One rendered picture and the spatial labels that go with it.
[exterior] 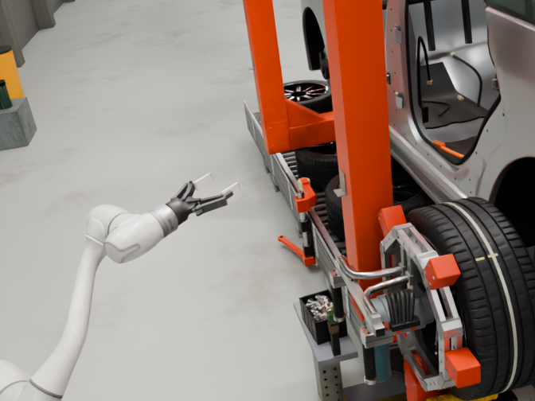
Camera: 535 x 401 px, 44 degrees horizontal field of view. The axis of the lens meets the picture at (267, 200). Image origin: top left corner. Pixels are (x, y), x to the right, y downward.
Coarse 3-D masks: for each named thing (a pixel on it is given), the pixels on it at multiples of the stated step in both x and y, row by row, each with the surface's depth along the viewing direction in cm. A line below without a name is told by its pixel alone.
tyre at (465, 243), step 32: (416, 224) 223; (448, 224) 206; (480, 224) 205; (512, 224) 205; (480, 256) 197; (512, 256) 197; (480, 288) 193; (512, 288) 194; (480, 320) 192; (480, 352) 194; (512, 352) 196; (480, 384) 201; (512, 384) 206
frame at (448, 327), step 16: (400, 224) 221; (384, 240) 236; (400, 240) 217; (416, 240) 214; (384, 256) 240; (416, 256) 203; (432, 256) 202; (400, 288) 248; (448, 288) 199; (432, 304) 200; (448, 304) 198; (448, 320) 195; (400, 336) 243; (448, 336) 196; (416, 352) 240; (416, 368) 230; (432, 368) 229; (432, 384) 216; (448, 384) 204
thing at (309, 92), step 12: (288, 84) 578; (300, 84) 579; (312, 84) 575; (324, 84) 564; (288, 96) 556; (300, 96) 552; (312, 96) 580; (324, 96) 537; (312, 108) 532; (324, 108) 536
